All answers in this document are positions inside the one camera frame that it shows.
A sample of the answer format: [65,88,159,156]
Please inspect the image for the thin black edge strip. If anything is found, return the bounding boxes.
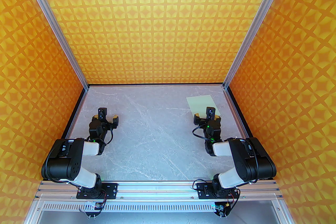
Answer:
[87,83,225,87]

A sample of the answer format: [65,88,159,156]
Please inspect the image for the perforated white cable duct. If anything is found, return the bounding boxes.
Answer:
[42,203,276,213]

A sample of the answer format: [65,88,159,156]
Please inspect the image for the grooved aluminium mounting rail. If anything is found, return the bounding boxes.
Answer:
[38,180,279,193]

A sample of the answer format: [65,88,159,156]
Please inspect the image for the light green paper sheet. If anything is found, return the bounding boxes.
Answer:
[186,95,222,117]

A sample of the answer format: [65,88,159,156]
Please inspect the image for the small controller board with wires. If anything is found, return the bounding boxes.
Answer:
[214,201,231,218]
[84,201,104,218]

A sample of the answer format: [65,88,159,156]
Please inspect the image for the aluminium corner post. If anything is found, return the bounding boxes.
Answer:
[223,0,296,90]
[14,0,89,89]

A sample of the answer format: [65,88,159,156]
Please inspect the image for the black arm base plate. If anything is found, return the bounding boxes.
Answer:
[196,182,240,200]
[76,182,118,200]

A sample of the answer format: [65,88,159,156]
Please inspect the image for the table side rail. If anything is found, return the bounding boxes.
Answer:
[61,87,89,140]
[223,87,251,139]

